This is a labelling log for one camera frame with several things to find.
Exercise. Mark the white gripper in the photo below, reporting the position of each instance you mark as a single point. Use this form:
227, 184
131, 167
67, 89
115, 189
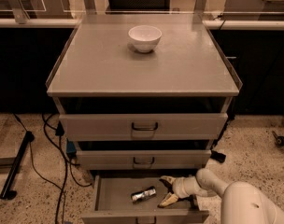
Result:
179, 187

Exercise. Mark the silver redbull can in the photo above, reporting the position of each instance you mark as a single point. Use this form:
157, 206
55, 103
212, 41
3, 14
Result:
143, 195

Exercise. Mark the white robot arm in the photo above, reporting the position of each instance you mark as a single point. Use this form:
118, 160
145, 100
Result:
241, 203

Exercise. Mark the grey bottom drawer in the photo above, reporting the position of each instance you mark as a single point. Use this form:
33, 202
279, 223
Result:
112, 204

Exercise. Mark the grey drawer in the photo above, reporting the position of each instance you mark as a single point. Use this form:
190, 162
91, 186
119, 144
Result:
143, 159
112, 204
129, 127

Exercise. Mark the grey top drawer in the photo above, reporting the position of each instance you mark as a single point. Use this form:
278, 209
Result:
129, 127

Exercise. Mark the grey middle drawer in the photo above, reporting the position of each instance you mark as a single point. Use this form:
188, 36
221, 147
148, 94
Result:
143, 159

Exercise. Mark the grey drawer cabinet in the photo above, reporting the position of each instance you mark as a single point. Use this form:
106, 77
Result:
100, 72

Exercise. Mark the blue box behind cabinet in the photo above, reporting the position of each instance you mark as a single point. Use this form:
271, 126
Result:
70, 149

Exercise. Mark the black caster wheel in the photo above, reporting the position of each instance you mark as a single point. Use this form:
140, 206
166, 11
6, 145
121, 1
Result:
279, 140

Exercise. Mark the white ceramic bowl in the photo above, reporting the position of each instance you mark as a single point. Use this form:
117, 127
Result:
145, 38

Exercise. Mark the black metal floor bar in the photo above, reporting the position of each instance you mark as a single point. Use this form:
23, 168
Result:
7, 193

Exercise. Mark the black mesh chair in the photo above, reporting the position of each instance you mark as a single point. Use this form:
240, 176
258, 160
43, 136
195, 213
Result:
148, 6

